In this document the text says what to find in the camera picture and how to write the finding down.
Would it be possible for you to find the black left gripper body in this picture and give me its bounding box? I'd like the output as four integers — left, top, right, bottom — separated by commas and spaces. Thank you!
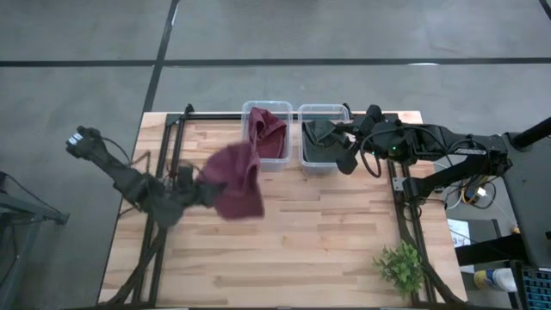
173, 165, 208, 208

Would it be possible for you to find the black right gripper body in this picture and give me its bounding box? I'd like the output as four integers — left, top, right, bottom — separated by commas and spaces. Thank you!
352, 104, 418, 165

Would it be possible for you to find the maroon cap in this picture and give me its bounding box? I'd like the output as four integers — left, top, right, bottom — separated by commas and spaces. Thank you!
195, 141, 266, 221
248, 107, 288, 159

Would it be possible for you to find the clear plastic bin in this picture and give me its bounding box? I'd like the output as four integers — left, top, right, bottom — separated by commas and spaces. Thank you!
297, 103, 351, 176
240, 100, 294, 172

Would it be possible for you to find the white paper sheet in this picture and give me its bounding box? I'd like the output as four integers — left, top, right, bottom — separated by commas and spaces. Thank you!
447, 218, 473, 249

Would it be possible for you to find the small green artificial plant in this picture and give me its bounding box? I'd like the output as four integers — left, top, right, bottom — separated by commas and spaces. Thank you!
372, 240, 427, 301

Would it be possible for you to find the black metal stand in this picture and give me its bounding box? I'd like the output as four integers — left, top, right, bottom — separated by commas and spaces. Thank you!
490, 115, 551, 268

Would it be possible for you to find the grey metal stand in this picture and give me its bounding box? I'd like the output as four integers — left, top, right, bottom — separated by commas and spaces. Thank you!
0, 171, 70, 310

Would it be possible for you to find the backlit keyboard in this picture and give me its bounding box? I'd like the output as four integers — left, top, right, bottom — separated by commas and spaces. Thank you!
519, 266, 551, 310

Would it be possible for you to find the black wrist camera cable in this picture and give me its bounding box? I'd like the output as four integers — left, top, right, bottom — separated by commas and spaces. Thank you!
359, 136, 385, 179

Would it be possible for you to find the black aluminium frame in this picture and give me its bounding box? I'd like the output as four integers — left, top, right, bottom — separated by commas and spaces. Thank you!
98, 102, 466, 309

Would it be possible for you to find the yellow cable bundle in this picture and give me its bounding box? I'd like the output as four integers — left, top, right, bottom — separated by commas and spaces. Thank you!
459, 174, 503, 210

